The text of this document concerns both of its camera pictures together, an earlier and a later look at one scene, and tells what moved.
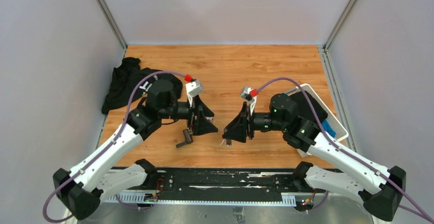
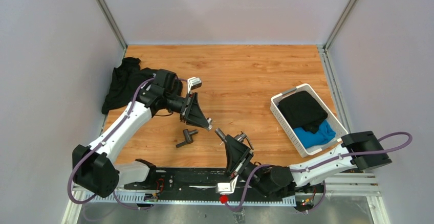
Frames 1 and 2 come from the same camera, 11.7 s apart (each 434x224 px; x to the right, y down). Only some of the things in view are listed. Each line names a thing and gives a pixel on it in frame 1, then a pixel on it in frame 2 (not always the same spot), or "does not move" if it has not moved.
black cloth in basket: x=304 y=110 does not move
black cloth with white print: x=129 y=82 does not move
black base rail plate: x=243 y=186 does not move
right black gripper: x=236 y=130 -> x=238 y=156
